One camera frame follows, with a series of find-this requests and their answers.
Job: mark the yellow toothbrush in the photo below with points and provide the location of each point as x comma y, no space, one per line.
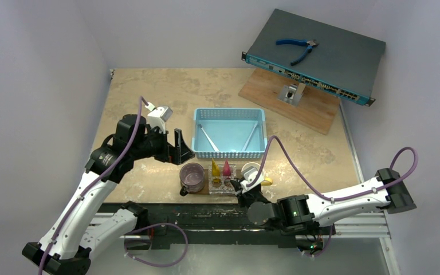
215,172

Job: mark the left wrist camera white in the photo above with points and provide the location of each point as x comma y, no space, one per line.
158,116

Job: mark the grey network switch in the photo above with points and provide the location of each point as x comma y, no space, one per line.
319,55

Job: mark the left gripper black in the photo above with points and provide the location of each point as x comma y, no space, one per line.
168,153

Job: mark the purple translucent cup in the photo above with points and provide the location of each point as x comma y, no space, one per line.
191,177

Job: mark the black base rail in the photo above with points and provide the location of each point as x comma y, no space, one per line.
163,236

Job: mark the metal bracket stand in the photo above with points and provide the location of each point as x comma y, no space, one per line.
291,94

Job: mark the light blue plastic basket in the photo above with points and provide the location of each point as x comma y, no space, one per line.
228,128

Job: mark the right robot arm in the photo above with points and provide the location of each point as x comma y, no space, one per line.
310,212

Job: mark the light wooden board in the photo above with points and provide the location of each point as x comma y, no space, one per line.
316,110

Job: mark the yellow mug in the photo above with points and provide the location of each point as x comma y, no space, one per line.
267,181

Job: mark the white toothbrush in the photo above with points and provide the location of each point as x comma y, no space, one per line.
215,148

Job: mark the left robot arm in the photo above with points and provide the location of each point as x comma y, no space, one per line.
69,246

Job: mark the clear plastic box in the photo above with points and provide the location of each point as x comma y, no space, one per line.
234,170

